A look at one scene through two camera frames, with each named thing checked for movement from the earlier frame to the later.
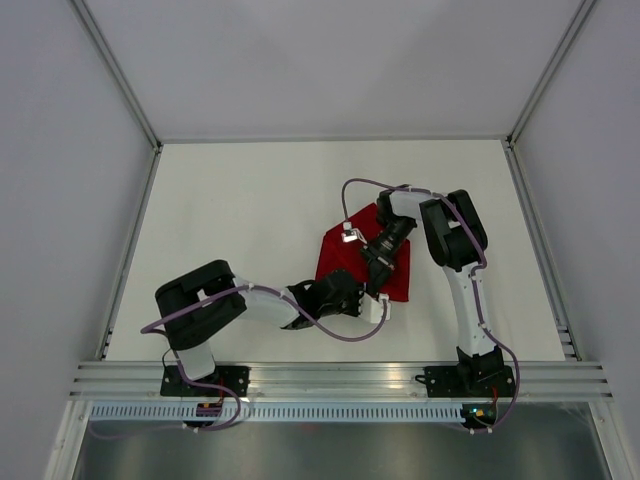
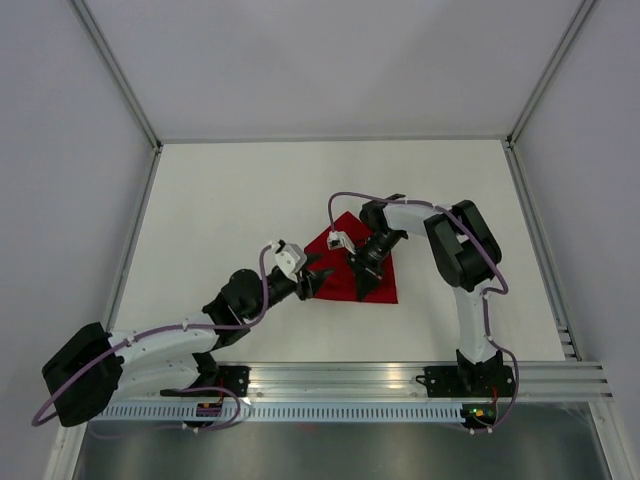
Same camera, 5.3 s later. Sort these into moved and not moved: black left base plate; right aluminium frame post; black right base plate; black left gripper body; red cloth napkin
Moved: black left gripper body; red cloth napkin
Not moved: black left base plate; black right base plate; right aluminium frame post
